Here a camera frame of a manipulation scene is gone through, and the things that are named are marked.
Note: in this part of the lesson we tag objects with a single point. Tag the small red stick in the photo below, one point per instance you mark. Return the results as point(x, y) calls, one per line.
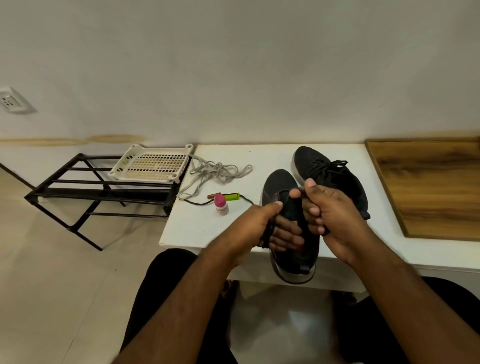
point(214, 196)

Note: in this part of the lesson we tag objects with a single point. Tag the person's right hand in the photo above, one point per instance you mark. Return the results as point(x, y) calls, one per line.
point(337, 221)

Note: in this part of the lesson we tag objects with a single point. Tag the grey shoelaces bundle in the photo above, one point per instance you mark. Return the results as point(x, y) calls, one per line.
point(210, 171)

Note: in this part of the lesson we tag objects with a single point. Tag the person's left forearm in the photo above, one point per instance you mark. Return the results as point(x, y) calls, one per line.
point(184, 315)

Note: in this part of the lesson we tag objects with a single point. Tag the black metal rack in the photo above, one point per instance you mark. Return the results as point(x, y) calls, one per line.
point(97, 193)

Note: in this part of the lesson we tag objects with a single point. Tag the white wall socket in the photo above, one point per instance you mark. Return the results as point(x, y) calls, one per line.
point(11, 99)

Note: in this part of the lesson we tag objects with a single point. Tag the pink capped white bottle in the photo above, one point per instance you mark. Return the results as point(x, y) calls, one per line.
point(220, 202)

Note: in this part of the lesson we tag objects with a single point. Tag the person's bare foot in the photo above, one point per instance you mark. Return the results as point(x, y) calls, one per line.
point(229, 291)

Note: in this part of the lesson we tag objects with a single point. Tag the white perforated plastic tray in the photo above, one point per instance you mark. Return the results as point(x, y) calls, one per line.
point(150, 163)

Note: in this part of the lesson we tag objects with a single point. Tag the wooden board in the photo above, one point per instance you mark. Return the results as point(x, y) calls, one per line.
point(435, 187)

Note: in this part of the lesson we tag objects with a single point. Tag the person's right forearm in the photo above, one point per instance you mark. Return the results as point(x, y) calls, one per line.
point(412, 307)

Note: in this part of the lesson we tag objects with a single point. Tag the black shoelace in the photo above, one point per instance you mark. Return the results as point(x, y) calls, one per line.
point(196, 202)
point(330, 169)

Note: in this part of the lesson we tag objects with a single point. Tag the person's left hand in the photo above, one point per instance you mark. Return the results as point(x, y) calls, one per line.
point(259, 232)

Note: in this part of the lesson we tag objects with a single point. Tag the green marker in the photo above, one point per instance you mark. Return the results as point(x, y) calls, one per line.
point(232, 196)

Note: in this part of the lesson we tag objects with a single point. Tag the dark sneaker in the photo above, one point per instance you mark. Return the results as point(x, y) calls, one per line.
point(309, 157)
point(298, 266)

